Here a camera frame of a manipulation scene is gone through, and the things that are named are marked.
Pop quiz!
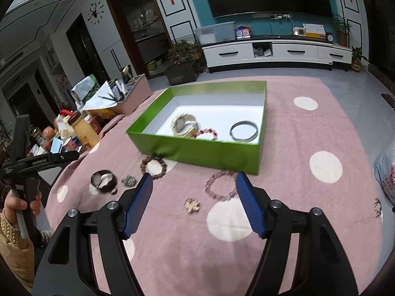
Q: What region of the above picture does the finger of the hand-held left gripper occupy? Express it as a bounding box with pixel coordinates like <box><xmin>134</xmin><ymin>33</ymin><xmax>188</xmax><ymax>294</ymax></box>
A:
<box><xmin>30</xmin><ymin>150</ymin><xmax>80</xmax><ymax>169</ymax></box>

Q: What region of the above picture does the red bead bracelet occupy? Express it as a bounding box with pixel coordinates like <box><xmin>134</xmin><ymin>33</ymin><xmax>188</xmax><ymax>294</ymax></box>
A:
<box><xmin>196</xmin><ymin>128</ymin><xmax>218</xmax><ymax>141</ymax></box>

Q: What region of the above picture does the brown wooden bead bracelet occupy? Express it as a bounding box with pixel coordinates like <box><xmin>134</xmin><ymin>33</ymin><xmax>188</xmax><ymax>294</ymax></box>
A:
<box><xmin>140</xmin><ymin>155</ymin><xmax>167</xmax><ymax>179</ymax></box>

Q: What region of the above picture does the pink bead bracelet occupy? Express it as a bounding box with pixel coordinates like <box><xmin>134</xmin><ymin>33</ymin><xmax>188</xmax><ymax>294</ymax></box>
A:
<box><xmin>204</xmin><ymin>169</ymin><xmax>239</xmax><ymax>202</ymax></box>

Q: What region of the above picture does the pink dotted blanket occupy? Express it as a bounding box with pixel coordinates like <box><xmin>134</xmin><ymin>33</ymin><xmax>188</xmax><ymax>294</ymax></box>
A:
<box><xmin>40</xmin><ymin>75</ymin><xmax>389</xmax><ymax>296</ymax></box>

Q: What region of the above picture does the green basin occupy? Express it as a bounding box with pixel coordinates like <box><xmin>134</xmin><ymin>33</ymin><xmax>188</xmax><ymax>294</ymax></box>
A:
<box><xmin>146</xmin><ymin>58</ymin><xmax>164</xmax><ymax>71</ymax></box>

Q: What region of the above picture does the black wall clock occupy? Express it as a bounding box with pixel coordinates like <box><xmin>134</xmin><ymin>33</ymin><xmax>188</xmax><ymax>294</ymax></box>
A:
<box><xmin>89</xmin><ymin>1</ymin><xmax>105</xmax><ymax>24</ymax></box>

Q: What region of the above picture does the tan jar red lid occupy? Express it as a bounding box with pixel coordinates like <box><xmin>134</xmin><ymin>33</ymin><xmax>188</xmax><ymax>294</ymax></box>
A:
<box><xmin>60</xmin><ymin>109</ymin><xmax>100</xmax><ymax>148</ymax></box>

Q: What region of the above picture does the yellow packet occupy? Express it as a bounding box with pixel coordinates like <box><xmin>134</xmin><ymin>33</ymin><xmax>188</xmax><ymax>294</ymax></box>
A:
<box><xmin>86</xmin><ymin>106</ymin><xmax>119</xmax><ymax>121</ymax></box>

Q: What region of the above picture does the white plastic bag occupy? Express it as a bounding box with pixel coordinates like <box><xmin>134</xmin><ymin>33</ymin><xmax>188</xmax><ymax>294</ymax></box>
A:
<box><xmin>373</xmin><ymin>139</ymin><xmax>395</xmax><ymax>207</ymax></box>

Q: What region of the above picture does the person's left forearm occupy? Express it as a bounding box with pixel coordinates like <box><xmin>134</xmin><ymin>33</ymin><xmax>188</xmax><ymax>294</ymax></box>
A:
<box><xmin>0</xmin><ymin>210</ymin><xmax>35</xmax><ymax>294</ymax></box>

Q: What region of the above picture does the pile of assorted packages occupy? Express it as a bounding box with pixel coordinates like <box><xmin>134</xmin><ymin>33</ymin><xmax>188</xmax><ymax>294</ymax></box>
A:
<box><xmin>26</xmin><ymin>111</ymin><xmax>102</xmax><ymax>161</ymax></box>

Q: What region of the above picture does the person's left hand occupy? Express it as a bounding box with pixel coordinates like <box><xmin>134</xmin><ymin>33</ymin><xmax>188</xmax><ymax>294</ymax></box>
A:
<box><xmin>2</xmin><ymin>188</ymin><xmax>42</xmax><ymax>225</ymax></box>

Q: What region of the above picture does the green white bag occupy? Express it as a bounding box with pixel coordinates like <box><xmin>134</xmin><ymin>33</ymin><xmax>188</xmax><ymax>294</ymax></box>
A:
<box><xmin>70</xmin><ymin>74</ymin><xmax>99</xmax><ymax>105</ymax></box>

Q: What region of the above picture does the dark wooden door frame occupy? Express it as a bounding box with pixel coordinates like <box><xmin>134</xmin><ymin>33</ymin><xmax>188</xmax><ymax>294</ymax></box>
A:
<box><xmin>103</xmin><ymin>0</ymin><xmax>173</xmax><ymax>77</ymax></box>

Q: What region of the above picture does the clear plastic storage box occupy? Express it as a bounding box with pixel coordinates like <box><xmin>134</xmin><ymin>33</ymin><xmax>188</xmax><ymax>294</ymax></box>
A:
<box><xmin>193</xmin><ymin>21</ymin><xmax>237</xmax><ymax>44</ymax></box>

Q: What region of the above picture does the small potted plant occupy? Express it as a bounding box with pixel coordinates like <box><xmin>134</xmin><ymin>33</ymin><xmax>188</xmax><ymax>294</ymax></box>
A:
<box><xmin>350</xmin><ymin>46</ymin><xmax>369</xmax><ymax>73</ymax></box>

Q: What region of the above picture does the gold wrist watch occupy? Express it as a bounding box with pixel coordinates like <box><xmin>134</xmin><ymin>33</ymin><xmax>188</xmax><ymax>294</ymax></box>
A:
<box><xmin>171</xmin><ymin>113</ymin><xmax>199</xmax><ymax>138</ymax></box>

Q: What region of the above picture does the gold brooch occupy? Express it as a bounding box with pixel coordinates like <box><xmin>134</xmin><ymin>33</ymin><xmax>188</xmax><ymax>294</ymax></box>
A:
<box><xmin>184</xmin><ymin>198</ymin><xmax>201</xmax><ymax>214</ymax></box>

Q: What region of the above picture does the green cardboard box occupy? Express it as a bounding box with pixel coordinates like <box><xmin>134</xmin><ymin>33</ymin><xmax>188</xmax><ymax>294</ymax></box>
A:
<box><xmin>126</xmin><ymin>81</ymin><xmax>267</xmax><ymax>176</ymax></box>

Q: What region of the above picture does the potted plant brown pot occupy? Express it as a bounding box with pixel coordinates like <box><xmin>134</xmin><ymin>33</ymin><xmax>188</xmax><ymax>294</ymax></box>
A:
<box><xmin>332</xmin><ymin>13</ymin><xmax>353</xmax><ymax>47</ymax></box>

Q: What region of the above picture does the pink storage box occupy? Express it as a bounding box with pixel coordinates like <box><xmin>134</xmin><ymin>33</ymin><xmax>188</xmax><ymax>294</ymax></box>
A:
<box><xmin>114</xmin><ymin>73</ymin><xmax>153</xmax><ymax>114</ymax></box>

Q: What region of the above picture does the white desk calendar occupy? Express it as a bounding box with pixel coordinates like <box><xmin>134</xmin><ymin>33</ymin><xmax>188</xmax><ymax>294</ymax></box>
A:
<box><xmin>302</xmin><ymin>23</ymin><xmax>327</xmax><ymax>37</ymax></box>

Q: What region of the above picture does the silver bangle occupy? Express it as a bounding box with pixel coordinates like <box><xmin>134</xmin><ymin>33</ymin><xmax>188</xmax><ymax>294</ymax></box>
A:
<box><xmin>229</xmin><ymin>121</ymin><xmax>259</xmax><ymax>143</ymax></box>

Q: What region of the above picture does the large potted plant dark planter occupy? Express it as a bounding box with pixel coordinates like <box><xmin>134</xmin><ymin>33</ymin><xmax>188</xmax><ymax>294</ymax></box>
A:
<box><xmin>163</xmin><ymin>39</ymin><xmax>202</xmax><ymax>86</ymax></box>

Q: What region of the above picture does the white television cabinet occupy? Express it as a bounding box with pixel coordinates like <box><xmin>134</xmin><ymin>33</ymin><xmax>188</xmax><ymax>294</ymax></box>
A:
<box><xmin>200</xmin><ymin>34</ymin><xmax>353</xmax><ymax>74</ymax></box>

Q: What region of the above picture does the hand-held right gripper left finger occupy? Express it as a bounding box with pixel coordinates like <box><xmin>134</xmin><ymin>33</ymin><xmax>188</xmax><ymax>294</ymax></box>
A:
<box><xmin>32</xmin><ymin>173</ymin><xmax>154</xmax><ymax>296</ymax></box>

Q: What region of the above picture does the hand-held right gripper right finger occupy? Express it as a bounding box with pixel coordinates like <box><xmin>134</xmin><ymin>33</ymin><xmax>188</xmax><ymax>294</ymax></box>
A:
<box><xmin>235</xmin><ymin>171</ymin><xmax>360</xmax><ymax>296</ymax></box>

